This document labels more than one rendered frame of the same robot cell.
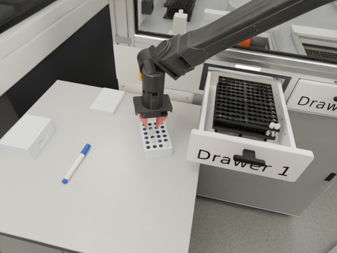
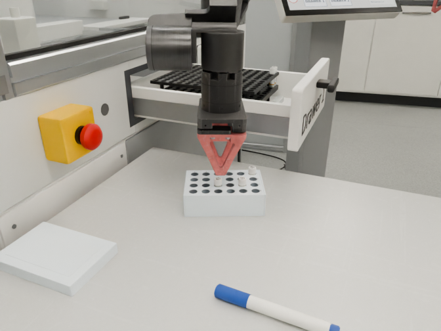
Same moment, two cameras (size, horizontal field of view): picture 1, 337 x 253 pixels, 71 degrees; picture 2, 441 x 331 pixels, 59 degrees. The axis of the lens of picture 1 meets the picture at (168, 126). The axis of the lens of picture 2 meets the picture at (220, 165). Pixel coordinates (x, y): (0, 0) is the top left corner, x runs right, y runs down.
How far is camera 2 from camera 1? 0.72 m
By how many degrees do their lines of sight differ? 62
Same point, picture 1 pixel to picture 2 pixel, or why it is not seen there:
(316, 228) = not seen: hidden behind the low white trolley
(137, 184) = (323, 228)
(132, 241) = (431, 238)
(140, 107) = (234, 115)
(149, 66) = (212, 28)
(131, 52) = (12, 116)
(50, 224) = not seen: outside the picture
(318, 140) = not seen: hidden behind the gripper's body
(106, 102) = (65, 253)
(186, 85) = (115, 131)
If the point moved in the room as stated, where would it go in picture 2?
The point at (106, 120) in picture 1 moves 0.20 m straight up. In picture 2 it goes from (130, 264) to (111, 115)
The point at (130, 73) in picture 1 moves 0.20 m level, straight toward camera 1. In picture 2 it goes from (21, 175) to (161, 178)
